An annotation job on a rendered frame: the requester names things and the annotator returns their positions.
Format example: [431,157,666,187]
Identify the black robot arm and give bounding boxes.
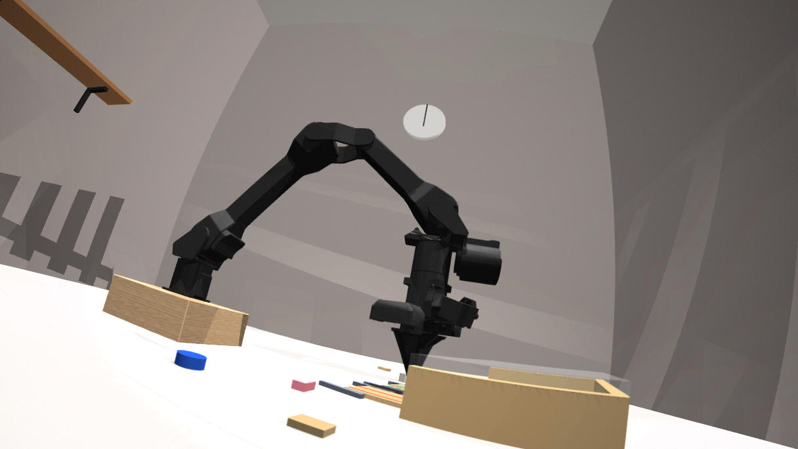
[162,122,502,329]

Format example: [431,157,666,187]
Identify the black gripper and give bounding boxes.
[369,270,462,376]

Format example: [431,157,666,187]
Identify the small pink block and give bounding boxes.
[291,378,316,392]

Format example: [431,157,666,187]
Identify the blue short cylinder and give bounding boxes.
[174,350,207,371]

